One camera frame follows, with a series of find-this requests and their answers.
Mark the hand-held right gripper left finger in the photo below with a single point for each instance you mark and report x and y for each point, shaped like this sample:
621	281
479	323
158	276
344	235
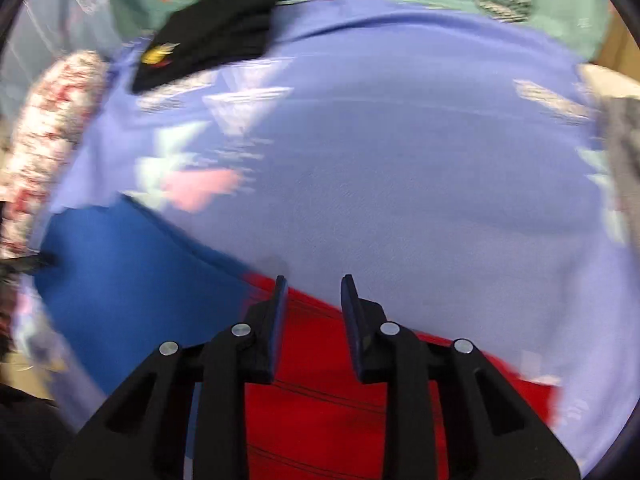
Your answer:
278	330

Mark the blue garment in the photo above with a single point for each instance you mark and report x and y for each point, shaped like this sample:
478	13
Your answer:
125	285

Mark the pale blue cloth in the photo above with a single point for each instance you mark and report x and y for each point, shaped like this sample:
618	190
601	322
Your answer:
50	20

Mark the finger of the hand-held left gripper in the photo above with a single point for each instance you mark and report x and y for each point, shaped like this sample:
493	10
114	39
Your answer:
30	261

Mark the red pants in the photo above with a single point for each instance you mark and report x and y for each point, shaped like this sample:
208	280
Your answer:
310	410

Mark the person's left forearm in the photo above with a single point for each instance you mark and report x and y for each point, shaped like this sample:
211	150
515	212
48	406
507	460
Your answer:
50	125

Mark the grey cloth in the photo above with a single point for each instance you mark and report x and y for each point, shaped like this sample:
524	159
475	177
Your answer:
622	135

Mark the purple printed blanket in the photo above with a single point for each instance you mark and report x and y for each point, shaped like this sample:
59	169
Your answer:
400	185

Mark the cardboard box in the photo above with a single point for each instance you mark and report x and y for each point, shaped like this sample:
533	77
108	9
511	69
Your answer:
625	42

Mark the black folded garment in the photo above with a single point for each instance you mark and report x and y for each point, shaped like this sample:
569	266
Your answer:
215	35

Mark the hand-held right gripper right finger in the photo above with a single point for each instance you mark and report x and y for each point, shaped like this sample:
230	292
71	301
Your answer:
351	325

